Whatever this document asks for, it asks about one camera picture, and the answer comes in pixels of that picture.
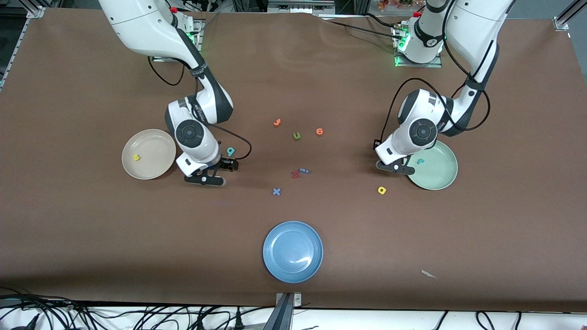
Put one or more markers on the black camera post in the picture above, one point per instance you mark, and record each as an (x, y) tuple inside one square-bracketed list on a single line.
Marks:
[(280, 316)]

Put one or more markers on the black power plug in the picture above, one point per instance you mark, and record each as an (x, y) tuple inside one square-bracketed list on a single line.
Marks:
[(238, 321)]

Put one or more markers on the teal letter g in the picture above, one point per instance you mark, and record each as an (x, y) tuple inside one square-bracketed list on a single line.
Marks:
[(230, 151)]

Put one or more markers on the light green plate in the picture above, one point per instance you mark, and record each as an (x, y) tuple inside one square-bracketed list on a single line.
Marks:
[(435, 169)]

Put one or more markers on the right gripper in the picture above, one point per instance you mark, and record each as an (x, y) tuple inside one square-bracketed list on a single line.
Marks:
[(225, 163)]

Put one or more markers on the grey metal rail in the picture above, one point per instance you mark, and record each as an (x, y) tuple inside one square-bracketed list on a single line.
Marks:
[(300, 6)]

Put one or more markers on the beige brown plate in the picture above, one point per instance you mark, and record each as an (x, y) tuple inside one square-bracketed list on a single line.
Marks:
[(149, 165)]

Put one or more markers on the white paper scrap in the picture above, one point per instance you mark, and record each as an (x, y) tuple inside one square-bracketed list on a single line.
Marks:
[(429, 274)]

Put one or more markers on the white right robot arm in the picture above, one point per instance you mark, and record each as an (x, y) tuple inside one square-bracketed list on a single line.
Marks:
[(137, 23)]

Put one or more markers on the blue plate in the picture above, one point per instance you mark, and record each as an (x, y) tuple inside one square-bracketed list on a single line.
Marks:
[(293, 252)]

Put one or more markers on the orange artificial flowers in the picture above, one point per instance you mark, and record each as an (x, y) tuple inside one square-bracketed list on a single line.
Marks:
[(394, 4)]

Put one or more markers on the small metal bracket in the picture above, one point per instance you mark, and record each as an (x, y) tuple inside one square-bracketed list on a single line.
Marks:
[(297, 300)]

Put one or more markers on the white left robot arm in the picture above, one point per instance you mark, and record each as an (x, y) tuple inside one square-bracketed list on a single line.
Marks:
[(472, 23)]

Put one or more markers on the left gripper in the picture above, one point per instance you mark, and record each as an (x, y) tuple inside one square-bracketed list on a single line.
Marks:
[(376, 143)]

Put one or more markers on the aluminium frame profile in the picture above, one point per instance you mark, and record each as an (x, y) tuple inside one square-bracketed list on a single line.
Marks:
[(566, 16), (18, 41)]

